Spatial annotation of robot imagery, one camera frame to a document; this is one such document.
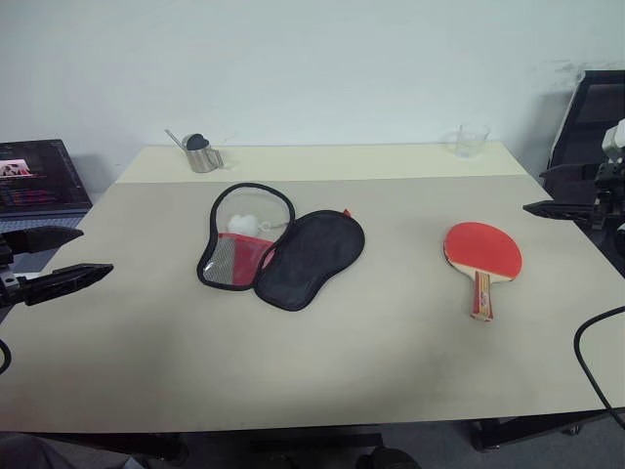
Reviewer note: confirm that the open laptop computer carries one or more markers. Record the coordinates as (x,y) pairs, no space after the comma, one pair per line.
(34,178)

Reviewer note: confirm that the thin metal stirrer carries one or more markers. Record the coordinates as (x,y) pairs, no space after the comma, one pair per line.
(174,138)

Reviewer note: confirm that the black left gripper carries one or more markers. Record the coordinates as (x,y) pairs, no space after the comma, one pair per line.
(9,288)

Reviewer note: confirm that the black office chair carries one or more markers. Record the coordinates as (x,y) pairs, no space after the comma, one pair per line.
(586,117)

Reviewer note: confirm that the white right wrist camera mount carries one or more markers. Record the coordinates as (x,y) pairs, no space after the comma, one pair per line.
(616,139)

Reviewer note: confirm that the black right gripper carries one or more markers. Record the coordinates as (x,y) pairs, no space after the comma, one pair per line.
(608,195)

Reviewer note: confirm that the black red paddle case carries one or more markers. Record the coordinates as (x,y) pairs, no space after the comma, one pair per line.
(298,259)

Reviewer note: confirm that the black heart-shaped object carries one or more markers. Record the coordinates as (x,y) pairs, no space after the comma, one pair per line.
(197,141)

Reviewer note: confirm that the stainless steel cup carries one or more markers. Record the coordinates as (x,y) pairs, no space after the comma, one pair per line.
(202,158)

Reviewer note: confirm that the red table tennis paddle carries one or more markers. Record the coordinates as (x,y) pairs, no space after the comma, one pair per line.
(483,249)

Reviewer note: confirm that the black table frame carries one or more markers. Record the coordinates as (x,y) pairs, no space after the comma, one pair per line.
(527,430)

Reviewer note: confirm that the clear glass cup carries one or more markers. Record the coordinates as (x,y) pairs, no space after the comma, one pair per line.
(469,141)

